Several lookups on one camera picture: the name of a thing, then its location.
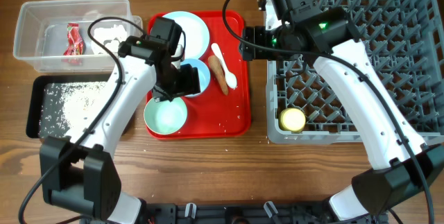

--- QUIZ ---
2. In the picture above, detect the white napkin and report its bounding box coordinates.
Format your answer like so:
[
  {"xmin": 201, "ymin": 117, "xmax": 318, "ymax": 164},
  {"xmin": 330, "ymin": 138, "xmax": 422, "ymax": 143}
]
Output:
[{"xmin": 92, "ymin": 24, "xmax": 128, "ymax": 53}]

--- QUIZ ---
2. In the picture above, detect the yellow plastic cup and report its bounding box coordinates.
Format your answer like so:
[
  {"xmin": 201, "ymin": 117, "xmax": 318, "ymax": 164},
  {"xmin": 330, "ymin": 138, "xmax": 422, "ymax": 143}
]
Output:
[{"xmin": 279, "ymin": 108, "xmax": 306, "ymax": 132}]

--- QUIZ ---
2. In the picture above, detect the large white plate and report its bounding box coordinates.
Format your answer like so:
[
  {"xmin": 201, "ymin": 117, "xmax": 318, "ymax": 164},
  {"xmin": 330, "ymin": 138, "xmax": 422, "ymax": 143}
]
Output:
[{"xmin": 164, "ymin": 11, "xmax": 210, "ymax": 59}]

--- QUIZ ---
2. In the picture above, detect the clear plastic bin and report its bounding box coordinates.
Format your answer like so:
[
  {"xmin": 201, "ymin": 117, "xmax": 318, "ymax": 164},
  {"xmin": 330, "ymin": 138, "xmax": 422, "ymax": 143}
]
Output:
[{"xmin": 13, "ymin": 0, "xmax": 143, "ymax": 73}]

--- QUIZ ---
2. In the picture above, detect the red serving tray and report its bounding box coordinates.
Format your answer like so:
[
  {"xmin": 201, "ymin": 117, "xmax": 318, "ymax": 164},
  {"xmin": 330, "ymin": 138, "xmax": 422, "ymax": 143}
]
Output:
[{"xmin": 147, "ymin": 10, "xmax": 251, "ymax": 139}]

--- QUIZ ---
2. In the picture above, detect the black cable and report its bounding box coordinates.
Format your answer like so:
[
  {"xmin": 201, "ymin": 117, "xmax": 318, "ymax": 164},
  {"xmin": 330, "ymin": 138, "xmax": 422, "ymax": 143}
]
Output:
[
  {"xmin": 221, "ymin": 0, "xmax": 436, "ymax": 224},
  {"xmin": 17, "ymin": 16, "xmax": 187, "ymax": 224}
]

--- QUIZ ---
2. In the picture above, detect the light blue rice bowl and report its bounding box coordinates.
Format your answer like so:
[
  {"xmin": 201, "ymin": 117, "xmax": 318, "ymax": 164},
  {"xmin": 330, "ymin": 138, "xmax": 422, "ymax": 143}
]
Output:
[{"xmin": 181, "ymin": 59, "xmax": 211, "ymax": 98}]

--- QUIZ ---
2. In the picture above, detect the white plastic spoon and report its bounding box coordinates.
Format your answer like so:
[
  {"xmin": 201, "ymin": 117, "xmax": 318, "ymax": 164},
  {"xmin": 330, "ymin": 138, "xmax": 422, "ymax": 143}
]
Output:
[{"xmin": 211, "ymin": 43, "xmax": 237, "ymax": 89}]

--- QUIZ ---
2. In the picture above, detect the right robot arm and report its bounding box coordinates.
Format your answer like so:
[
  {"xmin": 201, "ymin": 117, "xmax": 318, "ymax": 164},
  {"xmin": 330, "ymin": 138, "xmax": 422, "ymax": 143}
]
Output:
[{"xmin": 239, "ymin": 0, "xmax": 443, "ymax": 223}]

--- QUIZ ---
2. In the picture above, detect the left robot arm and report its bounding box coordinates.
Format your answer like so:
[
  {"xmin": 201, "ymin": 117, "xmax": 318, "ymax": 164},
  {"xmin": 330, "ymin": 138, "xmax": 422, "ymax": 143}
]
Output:
[{"xmin": 35, "ymin": 17, "xmax": 200, "ymax": 223}]

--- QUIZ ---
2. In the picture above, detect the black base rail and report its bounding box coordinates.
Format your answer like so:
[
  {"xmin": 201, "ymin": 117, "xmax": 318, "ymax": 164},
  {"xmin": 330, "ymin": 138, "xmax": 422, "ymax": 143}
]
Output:
[{"xmin": 138, "ymin": 201, "xmax": 388, "ymax": 224}]

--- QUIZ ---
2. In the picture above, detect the black plastic tray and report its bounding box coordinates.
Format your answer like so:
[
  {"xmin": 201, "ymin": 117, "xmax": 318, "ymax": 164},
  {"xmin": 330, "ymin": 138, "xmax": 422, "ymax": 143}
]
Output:
[{"xmin": 26, "ymin": 74, "xmax": 110, "ymax": 139}]

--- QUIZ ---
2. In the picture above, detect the mint green bowl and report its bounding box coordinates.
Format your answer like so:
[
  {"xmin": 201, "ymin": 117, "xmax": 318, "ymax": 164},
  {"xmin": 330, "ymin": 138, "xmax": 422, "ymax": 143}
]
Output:
[{"xmin": 144, "ymin": 98, "xmax": 188, "ymax": 135}]

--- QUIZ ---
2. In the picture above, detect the right black cable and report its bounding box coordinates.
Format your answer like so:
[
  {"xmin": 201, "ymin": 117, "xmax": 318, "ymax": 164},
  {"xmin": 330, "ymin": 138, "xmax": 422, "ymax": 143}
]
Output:
[{"xmin": 221, "ymin": 0, "xmax": 436, "ymax": 224}]

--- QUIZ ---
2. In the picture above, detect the red snack wrapper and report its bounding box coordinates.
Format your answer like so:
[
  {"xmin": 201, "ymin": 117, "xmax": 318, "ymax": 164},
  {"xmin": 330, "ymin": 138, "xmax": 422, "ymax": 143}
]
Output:
[{"xmin": 62, "ymin": 23, "xmax": 85, "ymax": 66}]

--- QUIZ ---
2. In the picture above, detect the grey dishwasher rack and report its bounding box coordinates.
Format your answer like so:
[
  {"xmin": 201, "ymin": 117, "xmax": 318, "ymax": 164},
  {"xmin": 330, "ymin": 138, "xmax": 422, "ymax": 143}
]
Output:
[{"xmin": 266, "ymin": 0, "xmax": 443, "ymax": 145}]

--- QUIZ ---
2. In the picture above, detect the left black cable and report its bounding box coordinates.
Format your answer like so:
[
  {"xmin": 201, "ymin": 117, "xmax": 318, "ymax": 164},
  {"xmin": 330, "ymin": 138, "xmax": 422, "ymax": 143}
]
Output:
[{"xmin": 17, "ymin": 16, "xmax": 187, "ymax": 224}]

